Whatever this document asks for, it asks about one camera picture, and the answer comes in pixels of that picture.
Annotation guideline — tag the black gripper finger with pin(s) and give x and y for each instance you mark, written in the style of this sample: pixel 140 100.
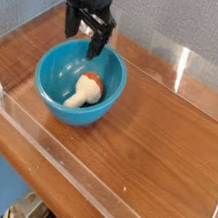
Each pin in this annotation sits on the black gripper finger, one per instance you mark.
pixel 96 45
pixel 72 22

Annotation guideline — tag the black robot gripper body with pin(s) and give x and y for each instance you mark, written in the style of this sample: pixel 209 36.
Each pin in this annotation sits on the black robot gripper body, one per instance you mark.
pixel 101 8

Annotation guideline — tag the white toy mushroom brown cap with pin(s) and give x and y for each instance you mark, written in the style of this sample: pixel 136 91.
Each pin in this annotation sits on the white toy mushroom brown cap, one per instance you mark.
pixel 89 89

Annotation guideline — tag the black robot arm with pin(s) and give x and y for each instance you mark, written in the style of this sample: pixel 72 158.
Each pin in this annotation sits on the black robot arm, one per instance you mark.
pixel 97 15

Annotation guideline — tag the blue plastic bowl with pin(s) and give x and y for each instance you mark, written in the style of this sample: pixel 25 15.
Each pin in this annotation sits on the blue plastic bowl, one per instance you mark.
pixel 59 70

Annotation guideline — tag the clear acrylic back barrier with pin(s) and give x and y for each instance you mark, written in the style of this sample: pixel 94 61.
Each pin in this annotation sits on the clear acrylic back barrier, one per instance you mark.
pixel 174 66

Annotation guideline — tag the clear acrylic barrier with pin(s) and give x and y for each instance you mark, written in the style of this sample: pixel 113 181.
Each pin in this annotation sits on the clear acrylic barrier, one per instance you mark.
pixel 63 182
pixel 174 66

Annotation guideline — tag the clear acrylic front barrier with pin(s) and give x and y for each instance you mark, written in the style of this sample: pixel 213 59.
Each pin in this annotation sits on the clear acrylic front barrier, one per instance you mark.
pixel 63 182

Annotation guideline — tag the white power strip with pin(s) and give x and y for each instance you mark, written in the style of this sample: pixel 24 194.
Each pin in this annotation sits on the white power strip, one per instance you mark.
pixel 29 205

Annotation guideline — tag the clear acrylic corner bracket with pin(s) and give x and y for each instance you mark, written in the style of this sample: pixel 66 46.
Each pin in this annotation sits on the clear acrylic corner bracket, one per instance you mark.
pixel 84 28

